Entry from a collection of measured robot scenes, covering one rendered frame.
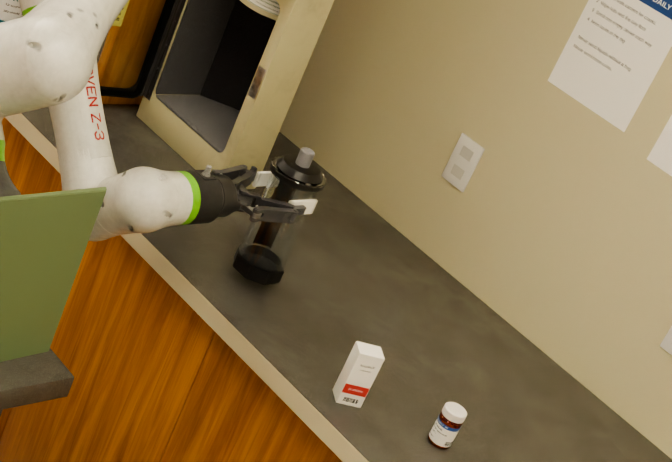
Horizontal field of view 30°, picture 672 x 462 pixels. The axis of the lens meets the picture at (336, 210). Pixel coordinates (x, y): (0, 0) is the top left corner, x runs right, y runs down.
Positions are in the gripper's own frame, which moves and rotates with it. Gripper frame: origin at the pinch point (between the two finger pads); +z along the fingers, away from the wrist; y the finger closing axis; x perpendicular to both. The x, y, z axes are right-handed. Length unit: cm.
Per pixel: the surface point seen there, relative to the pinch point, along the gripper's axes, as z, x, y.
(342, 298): 18.1, 20.0, -9.1
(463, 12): 58, -31, 21
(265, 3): 18.6, -20.1, 40.4
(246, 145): 18.8, 8.4, 30.3
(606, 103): 59, -32, -20
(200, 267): -8.1, 20.3, 5.8
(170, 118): 16, 14, 52
